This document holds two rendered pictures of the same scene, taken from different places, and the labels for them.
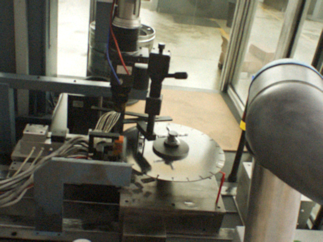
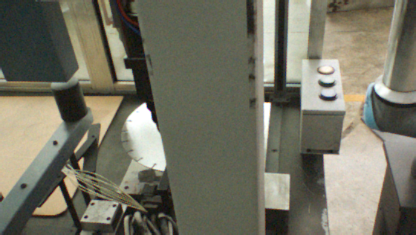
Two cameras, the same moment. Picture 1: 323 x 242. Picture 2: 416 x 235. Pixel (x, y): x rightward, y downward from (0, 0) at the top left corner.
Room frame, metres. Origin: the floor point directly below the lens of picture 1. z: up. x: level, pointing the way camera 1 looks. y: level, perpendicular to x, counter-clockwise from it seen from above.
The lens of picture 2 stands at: (0.66, 0.70, 1.54)
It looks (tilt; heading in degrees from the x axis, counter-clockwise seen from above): 36 degrees down; 291
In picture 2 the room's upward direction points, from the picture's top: 6 degrees counter-clockwise
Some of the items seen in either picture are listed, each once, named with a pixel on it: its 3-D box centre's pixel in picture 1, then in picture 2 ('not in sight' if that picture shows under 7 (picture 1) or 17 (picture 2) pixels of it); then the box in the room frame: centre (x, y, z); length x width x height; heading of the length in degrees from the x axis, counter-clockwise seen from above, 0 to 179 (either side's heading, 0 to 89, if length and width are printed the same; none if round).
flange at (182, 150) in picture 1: (171, 144); not in sight; (0.98, -0.06, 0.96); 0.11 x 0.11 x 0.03
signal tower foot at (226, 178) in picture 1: (232, 177); not in sight; (1.15, -0.31, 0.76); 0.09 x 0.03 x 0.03; 97
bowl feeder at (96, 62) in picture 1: (119, 64); not in sight; (1.73, 0.21, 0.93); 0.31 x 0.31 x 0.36
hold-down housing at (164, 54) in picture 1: (156, 79); not in sight; (0.95, 0.01, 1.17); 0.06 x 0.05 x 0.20; 88
